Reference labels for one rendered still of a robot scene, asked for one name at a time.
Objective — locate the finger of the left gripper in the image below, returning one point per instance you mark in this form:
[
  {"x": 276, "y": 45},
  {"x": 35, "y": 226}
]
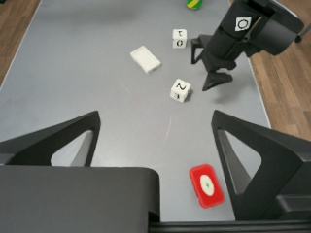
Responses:
[
  {"x": 207, "y": 84},
  {"x": 194, "y": 44}
]

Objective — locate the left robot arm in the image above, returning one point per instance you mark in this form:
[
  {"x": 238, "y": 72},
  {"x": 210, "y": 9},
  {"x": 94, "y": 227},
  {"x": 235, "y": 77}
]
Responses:
[{"x": 274, "y": 32}]

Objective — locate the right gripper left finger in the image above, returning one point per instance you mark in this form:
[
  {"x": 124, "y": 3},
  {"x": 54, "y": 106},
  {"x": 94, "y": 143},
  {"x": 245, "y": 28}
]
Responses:
[{"x": 38, "y": 147}]

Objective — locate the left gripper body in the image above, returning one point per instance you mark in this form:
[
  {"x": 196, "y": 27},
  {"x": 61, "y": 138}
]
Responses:
[{"x": 216, "y": 49}]

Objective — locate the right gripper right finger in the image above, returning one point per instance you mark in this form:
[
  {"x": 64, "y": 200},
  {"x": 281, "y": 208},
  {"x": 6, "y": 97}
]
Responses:
[{"x": 285, "y": 168}]

